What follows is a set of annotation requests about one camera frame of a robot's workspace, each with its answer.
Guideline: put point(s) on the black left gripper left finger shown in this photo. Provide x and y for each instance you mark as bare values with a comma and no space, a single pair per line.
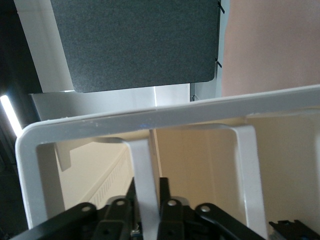
117,220

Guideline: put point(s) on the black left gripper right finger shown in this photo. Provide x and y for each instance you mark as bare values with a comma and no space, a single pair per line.
172,217

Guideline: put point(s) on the white drawer cabinet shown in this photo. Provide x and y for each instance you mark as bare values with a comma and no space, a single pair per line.
87,125

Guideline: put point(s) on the bright light strip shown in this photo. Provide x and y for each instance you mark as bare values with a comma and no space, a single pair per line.
10,112

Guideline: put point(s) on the dark grey felt panel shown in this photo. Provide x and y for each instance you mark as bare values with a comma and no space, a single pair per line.
140,42

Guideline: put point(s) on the white partition frame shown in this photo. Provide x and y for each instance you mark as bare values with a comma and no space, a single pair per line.
40,50

